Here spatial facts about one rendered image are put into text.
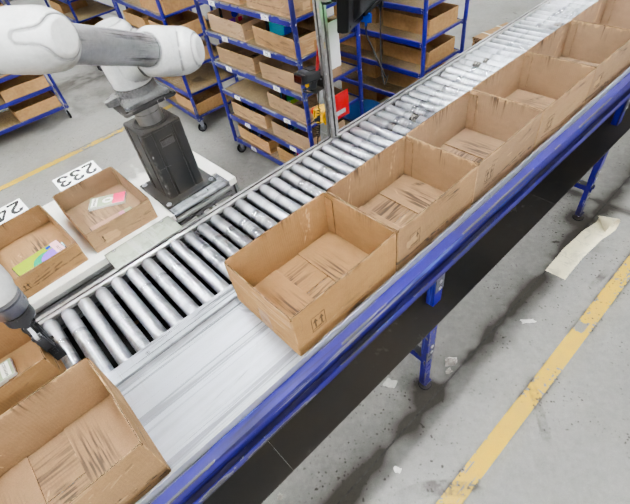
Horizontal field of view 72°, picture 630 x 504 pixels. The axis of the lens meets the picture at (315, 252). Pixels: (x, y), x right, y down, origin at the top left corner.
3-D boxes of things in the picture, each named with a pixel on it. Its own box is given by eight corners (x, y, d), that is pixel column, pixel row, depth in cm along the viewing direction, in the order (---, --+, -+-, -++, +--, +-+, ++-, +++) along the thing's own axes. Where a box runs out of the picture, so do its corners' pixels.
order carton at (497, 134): (464, 128, 181) (470, 89, 168) (532, 152, 164) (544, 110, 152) (403, 174, 165) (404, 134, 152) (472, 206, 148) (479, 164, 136)
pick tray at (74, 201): (120, 182, 208) (110, 165, 201) (159, 216, 186) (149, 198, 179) (63, 213, 196) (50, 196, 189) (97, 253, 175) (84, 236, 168)
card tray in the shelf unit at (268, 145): (240, 136, 343) (236, 124, 336) (270, 119, 355) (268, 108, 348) (270, 154, 320) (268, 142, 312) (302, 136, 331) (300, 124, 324)
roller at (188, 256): (180, 243, 180) (176, 234, 177) (256, 312, 151) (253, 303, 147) (170, 250, 178) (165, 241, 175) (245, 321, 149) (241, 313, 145)
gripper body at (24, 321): (32, 309, 116) (51, 329, 122) (22, 293, 120) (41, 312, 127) (3, 327, 113) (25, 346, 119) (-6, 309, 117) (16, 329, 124)
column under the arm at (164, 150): (140, 187, 203) (107, 124, 180) (187, 160, 214) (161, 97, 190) (168, 210, 189) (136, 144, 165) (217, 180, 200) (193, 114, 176)
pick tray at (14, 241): (52, 220, 194) (39, 203, 187) (89, 259, 173) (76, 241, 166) (-13, 258, 181) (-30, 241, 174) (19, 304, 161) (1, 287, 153)
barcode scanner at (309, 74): (293, 94, 196) (292, 70, 189) (313, 87, 202) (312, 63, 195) (303, 98, 192) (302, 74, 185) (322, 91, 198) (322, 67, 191)
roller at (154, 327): (118, 271, 166) (106, 279, 164) (188, 354, 137) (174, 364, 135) (123, 280, 170) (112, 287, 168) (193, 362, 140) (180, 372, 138)
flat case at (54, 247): (13, 271, 169) (10, 268, 168) (58, 241, 178) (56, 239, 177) (28, 286, 162) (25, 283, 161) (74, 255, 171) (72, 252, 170)
